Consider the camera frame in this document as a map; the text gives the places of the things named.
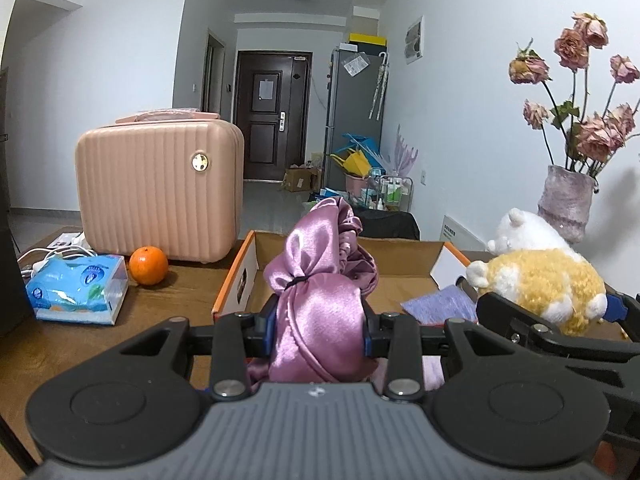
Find white wall panel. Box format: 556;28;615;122
404;15;425;65

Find purple drawstring pouch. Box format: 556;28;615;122
400;283;479;322

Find black chair back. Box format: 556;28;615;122
357;209;421;241

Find pink bucket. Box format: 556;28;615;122
344;172;371;196

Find yellow and white plush toy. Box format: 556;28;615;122
465;248;609;337

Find brown floor carton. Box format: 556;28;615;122
282;167;321;194

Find orange fruit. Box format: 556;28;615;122
128;245;170;287

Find cart with bottles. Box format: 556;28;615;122
367;174;414;212

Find purple textured vase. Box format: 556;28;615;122
537;164;599;246

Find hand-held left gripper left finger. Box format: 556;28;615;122
112;293;279;402

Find yellow bag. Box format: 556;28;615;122
330;147;371;176

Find dark brown door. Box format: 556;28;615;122
233;50;312;182

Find blue tissue pack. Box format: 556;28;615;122
24;254;129;325

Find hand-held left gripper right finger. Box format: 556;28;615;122
363;304;506;403

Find red cardboard box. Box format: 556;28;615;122
210;229;482;327

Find purple feather decoration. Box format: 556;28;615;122
392;124;419;176

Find white folded umbrella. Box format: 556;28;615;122
368;51;390;121

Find white cables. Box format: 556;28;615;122
17;232;94;276

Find dried pink roses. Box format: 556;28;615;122
508;11;640;179

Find black paper bag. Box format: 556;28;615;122
0;67;36;339

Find grey refrigerator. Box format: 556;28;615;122
324;44;389;196

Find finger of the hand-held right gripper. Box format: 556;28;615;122
602;290;640;322
474;290;640;361

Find pink ribbed suitcase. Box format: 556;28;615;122
74;108;245;265

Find pink satin scrunchie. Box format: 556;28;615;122
244;197;382;397

